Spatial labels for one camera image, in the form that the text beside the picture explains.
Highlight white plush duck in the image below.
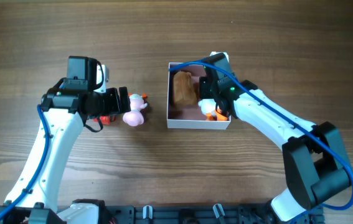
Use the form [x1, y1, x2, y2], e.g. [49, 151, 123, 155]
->
[198, 99, 228, 121]

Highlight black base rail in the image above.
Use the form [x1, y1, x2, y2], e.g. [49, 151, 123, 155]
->
[0, 198, 325, 224]

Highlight pink pig figurine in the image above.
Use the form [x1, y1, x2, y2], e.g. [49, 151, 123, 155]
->
[123, 94, 148, 127]

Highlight red toy fire truck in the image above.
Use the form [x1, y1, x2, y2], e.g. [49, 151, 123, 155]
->
[93, 115, 116, 125]

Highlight white cardboard box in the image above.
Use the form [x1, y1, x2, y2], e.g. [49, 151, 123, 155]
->
[167, 65, 232, 130]

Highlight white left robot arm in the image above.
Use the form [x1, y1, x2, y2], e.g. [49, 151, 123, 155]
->
[6, 87, 130, 212]

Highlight brown plush toy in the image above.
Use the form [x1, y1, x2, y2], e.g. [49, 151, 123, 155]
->
[172, 71, 197, 107]

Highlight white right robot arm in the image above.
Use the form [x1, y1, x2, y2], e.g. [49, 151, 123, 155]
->
[199, 71, 353, 223]

